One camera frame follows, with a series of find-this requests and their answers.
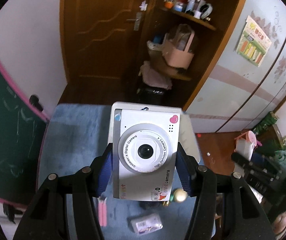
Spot brown wooden door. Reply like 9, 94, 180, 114
59, 0, 159, 106

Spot metal door handle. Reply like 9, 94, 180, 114
126, 12, 142, 31

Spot blue fuzzy table cloth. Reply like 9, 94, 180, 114
38, 104, 195, 239

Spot pink plastic stool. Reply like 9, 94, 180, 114
234, 131, 262, 160

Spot white plastic storage bin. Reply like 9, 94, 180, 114
108, 102, 204, 165

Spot green gold perfume bottle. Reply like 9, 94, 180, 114
163, 193, 174, 206

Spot round gold compact case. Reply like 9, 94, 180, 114
173, 188, 188, 203

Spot green chalkboard pink frame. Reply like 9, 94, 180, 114
0, 72, 47, 206

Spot black charger plug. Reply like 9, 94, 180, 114
139, 201, 161, 210

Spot white digital camera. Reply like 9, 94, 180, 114
112, 109, 180, 202

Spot wooden corner shelf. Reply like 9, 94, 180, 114
133, 0, 246, 110

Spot clear plastic card box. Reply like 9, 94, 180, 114
130, 213, 163, 235

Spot pink basket with handle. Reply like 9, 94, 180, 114
162, 24, 195, 69

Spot wall calendar poster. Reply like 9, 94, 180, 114
236, 16, 272, 67

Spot bottles on top shelf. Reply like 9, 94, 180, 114
164, 0, 213, 21

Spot folded pink cloth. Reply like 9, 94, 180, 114
139, 61, 172, 90

